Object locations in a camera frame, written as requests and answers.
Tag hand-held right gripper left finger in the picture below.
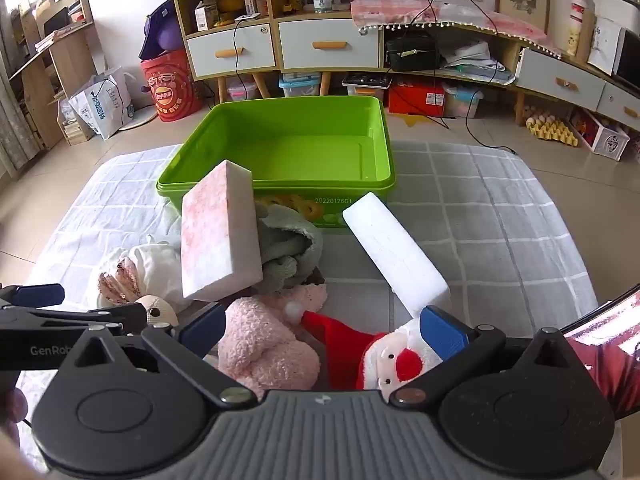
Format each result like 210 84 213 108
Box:
59 303 260 409

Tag white cloth bundle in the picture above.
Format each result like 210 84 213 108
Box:
125 220 184 311

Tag wooden bookshelf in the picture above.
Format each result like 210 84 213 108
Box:
0 0 101 153

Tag yellow egg tray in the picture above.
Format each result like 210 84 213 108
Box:
524 112 584 148

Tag red printed bucket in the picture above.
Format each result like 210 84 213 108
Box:
139 50 204 122

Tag white paper bag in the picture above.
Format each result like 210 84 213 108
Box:
68 67 132 141

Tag red box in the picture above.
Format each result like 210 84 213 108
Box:
387 82 446 116

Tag person's left hand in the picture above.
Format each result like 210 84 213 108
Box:
0 387 29 461

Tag pile of folded clothes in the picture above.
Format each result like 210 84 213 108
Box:
442 41 516 86

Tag curved wooden low cabinet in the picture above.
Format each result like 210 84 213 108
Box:
382 24 640 128

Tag grey-green towel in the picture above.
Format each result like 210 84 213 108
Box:
255 199 325 293

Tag beige knitted stuffed toy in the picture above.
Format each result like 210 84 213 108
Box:
134 294 179 330

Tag white patterned box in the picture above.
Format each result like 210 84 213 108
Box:
570 107 631 162

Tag wooden shelf cabinet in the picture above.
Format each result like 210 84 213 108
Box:
165 0 387 106

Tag pink patterned foam block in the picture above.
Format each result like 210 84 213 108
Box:
180 159 264 302

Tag pink plush toy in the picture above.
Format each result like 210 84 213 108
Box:
217 282 328 397

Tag clear storage box blue lid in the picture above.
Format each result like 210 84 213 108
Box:
278 73 321 99

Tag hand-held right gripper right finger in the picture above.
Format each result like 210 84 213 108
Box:
388 304 590 408

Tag santa plush toy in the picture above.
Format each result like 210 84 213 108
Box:
282 302 451 392

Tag pink sequined cloth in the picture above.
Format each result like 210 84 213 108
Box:
96 255 142 307

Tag grey checked blanket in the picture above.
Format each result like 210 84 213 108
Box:
14 141 601 411

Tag black cable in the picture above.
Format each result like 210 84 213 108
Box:
420 0 518 157

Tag black bag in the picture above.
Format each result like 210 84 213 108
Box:
385 32 441 72

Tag pink tasselled table cover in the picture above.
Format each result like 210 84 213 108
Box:
350 0 564 57

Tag green plastic bin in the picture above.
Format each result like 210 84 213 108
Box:
155 96 398 229

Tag purple plush toy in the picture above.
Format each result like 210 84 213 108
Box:
138 0 187 61

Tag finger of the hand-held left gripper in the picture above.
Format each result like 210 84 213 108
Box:
0 304 149 334
0 283 66 309

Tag white and red bottle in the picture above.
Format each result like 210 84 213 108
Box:
567 0 591 57

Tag white foam block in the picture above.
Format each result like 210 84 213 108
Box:
342 191 451 321

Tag white drawer with wooden handle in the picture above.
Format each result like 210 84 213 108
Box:
278 19 382 72
186 22 277 80
597 80 640 119
515 47 607 112

